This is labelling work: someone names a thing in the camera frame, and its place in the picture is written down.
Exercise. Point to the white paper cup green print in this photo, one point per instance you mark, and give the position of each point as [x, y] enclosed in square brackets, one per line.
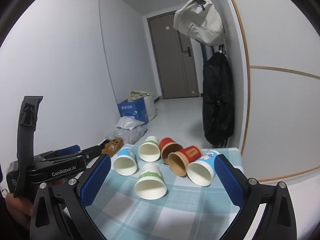
[149, 152]
[150, 187]

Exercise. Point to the white plastic bag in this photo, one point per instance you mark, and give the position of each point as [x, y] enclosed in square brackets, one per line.
[130, 122]

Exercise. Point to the grey door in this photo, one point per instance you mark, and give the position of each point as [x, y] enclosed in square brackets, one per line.
[170, 62]

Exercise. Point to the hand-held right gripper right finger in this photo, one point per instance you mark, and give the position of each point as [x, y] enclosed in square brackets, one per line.
[228, 180]

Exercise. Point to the beige backpack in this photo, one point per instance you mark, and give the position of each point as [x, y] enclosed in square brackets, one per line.
[200, 22]

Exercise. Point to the brown slipper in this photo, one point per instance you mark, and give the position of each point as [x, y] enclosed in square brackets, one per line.
[112, 147]

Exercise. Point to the red paper cup yellow label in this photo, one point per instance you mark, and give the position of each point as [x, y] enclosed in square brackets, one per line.
[190, 153]

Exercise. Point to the white woven sack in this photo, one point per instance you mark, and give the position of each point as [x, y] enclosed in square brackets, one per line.
[151, 107]

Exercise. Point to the black coat rack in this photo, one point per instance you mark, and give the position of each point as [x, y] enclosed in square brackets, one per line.
[203, 52]

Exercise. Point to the blue checked tablecloth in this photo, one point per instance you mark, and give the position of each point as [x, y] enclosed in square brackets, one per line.
[155, 217]

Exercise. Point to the person's left hand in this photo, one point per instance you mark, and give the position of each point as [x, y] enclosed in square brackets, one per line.
[18, 207]

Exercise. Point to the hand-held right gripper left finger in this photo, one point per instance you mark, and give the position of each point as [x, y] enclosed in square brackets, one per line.
[96, 180]

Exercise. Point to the blue cardboard box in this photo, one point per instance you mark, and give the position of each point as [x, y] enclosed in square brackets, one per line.
[132, 111]

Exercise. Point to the white paper cup blue print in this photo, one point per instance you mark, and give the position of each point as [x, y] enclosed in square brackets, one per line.
[125, 166]
[200, 172]

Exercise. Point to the black backpack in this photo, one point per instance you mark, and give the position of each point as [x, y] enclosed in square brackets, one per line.
[217, 100]

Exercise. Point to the grey plastic bag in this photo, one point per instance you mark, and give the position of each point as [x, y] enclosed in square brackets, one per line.
[130, 136]

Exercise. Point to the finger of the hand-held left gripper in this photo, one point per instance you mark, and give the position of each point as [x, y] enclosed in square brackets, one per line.
[71, 148]
[92, 151]

